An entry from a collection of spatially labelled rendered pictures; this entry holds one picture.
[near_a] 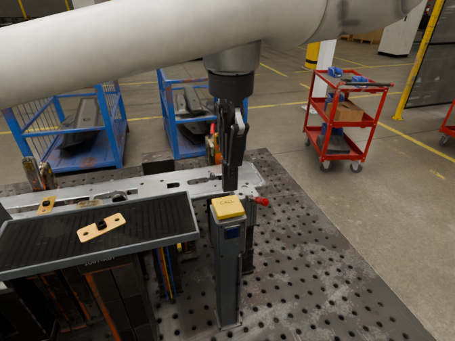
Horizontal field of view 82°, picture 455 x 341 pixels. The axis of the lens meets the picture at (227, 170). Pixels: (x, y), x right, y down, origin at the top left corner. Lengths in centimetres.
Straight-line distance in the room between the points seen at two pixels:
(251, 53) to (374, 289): 91
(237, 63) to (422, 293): 197
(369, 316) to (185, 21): 98
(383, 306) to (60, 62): 105
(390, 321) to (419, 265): 131
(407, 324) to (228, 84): 91
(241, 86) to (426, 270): 208
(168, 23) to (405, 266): 220
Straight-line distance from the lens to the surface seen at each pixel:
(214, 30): 22
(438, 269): 239
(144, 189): 74
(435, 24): 474
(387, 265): 222
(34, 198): 105
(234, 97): 42
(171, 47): 22
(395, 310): 109
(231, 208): 57
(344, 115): 273
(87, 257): 54
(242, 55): 40
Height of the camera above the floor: 153
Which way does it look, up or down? 33 degrees down
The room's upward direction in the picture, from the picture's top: straight up
